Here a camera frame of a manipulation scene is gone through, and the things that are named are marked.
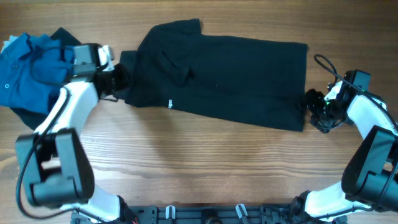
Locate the black polo shirt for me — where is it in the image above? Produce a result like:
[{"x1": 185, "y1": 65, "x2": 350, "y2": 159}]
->
[{"x1": 119, "y1": 19, "x2": 308, "y2": 131}]

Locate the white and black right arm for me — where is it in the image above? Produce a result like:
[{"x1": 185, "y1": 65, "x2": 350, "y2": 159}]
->
[{"x1": 286, "y1": 82, "x2": 397, "y2": 223}]

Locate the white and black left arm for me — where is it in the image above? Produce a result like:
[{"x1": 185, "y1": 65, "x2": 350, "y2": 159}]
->
[{"x1": 15, "y1": 43, "x2": 139, "y2": 223}]

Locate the blue polo shirt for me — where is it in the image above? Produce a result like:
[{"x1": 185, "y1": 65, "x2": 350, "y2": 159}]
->
[{"x1": 1, "y1": 33, "x2": 74, "y2": 114}]

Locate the black shirt in pile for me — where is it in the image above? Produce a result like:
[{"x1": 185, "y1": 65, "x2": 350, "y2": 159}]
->
[{"x1": 10, "y1": 27, "x2": 81, "y2": 130}]

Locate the white garment under pile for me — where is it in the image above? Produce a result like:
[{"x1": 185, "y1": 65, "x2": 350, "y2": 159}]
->
[{"x1": 1, "y1": 35, "x2": 19, "y2": 52}]

